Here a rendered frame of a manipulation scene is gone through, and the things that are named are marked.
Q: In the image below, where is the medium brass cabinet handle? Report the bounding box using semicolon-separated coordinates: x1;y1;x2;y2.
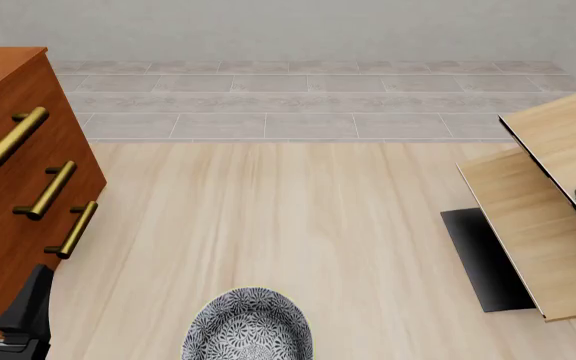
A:
12;159;78;222

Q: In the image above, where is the patterned blue-white bowl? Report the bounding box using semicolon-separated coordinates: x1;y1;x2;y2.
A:
181;286;315;360

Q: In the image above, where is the pale wooden wine rack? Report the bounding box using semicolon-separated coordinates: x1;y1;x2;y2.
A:
440;84;576;324

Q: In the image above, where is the small brass cabinet handle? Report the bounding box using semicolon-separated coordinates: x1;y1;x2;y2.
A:
43;200;99;260

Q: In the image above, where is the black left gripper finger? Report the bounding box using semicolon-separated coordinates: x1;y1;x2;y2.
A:
0;263;55;337

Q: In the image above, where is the large brass cabinet handle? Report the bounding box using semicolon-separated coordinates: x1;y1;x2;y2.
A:
0;106;51;168

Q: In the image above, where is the red-brown wooden cabinet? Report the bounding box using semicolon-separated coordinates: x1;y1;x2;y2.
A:
0;46;108;339

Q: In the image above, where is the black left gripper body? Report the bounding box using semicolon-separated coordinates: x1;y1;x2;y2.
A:
0;330;53;360

